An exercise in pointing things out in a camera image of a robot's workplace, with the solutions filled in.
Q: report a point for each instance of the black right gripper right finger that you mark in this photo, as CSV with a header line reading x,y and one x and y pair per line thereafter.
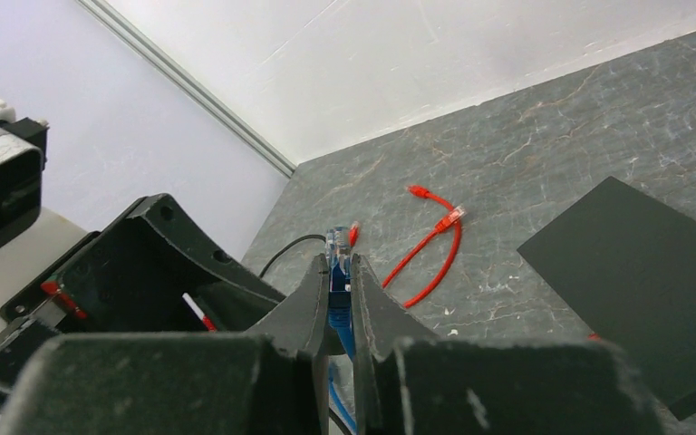
x,y
410,380

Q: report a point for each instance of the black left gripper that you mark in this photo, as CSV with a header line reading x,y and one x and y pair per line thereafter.
x,y
152,269

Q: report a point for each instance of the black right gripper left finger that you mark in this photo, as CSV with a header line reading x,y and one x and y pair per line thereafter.
x,y
270,379

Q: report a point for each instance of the black network switch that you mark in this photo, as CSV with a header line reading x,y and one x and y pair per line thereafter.
x,y
625,263

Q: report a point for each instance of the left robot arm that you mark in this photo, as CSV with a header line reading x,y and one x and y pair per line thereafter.
x,y
43,239

